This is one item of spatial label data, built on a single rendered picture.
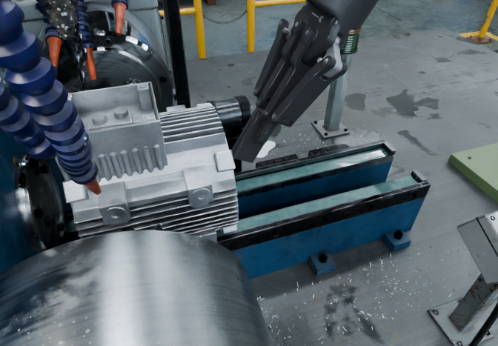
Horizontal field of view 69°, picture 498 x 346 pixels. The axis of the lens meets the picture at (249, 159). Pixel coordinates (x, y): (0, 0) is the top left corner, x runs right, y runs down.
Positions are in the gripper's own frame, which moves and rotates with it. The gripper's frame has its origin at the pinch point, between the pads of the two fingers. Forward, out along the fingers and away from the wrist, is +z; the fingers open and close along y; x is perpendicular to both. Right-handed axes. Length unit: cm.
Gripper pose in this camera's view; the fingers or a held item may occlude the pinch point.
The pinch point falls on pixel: (254, 135)
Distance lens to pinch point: 45.7
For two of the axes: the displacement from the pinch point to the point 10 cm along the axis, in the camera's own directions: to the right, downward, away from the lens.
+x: 8.2, 2.1, 5.3
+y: 3.2, 6.0, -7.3
